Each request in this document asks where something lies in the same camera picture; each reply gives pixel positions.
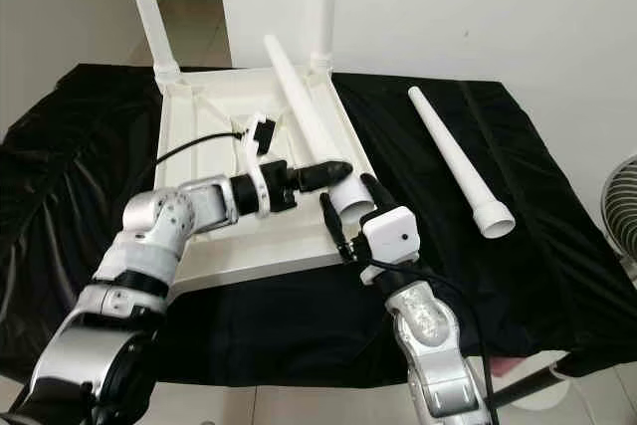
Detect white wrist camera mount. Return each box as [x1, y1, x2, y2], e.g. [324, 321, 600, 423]
[237, 111, 302, 217]
[360, 204, 422, 287]

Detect white plastic children table top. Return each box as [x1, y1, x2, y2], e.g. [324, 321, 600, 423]
[157, 65, 381, 297]

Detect black metal table leg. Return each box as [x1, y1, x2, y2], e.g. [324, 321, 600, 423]
[491, 363, 588, 412]

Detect white standing fan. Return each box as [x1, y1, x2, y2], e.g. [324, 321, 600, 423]
[600, 153, 637, 269]

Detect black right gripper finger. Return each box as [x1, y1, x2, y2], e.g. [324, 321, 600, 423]
[318, 191, 356, 262]
[360, 174, 396, 219]

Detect black table cloth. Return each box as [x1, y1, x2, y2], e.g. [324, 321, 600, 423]
[0, 62, 637, 391]

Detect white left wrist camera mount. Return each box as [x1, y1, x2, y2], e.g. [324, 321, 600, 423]
[237, 111, 302, 217]

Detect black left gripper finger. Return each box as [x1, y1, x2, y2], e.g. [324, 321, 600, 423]
[301, 159, 355, 192]

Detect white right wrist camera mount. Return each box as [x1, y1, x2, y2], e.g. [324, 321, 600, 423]
[360, 204, 422, 287]

